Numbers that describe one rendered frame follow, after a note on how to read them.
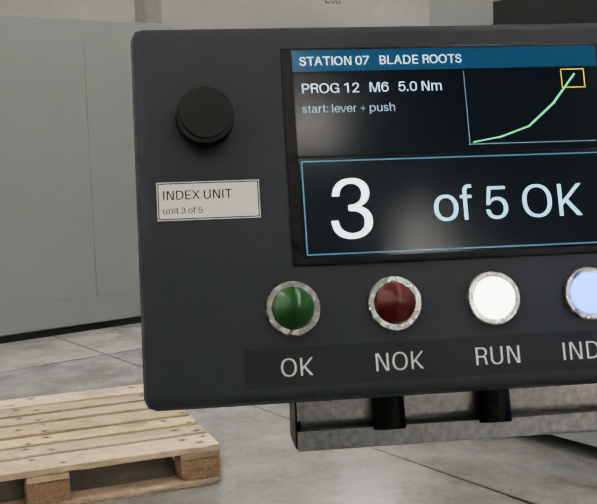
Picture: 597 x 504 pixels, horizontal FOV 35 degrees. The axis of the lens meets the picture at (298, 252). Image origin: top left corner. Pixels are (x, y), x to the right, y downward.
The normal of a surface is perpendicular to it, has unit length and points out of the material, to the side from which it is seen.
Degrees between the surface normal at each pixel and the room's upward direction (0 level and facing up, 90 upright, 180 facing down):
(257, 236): 75
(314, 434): 90
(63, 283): 90
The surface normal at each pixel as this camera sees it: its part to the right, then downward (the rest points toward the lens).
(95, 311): 0.61, 0.07
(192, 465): 0.36, 0.08
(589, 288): 0.04, -0.19
